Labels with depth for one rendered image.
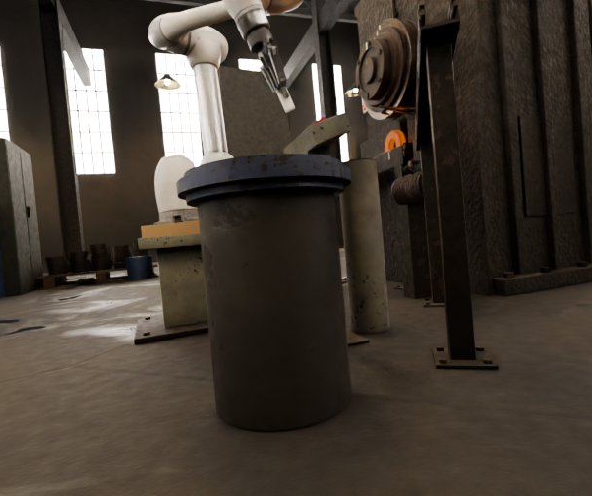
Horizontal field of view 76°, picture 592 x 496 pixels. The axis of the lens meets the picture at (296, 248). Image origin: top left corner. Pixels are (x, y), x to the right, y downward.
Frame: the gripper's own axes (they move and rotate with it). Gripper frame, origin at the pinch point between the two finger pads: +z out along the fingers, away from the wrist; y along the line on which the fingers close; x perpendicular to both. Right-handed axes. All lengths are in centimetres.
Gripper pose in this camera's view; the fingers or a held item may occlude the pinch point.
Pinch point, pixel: (285, 99)
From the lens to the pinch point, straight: 122.6
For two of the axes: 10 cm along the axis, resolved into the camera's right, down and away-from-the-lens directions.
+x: -8.5, 4.3, -2.9
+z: 4.1, 9.0, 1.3
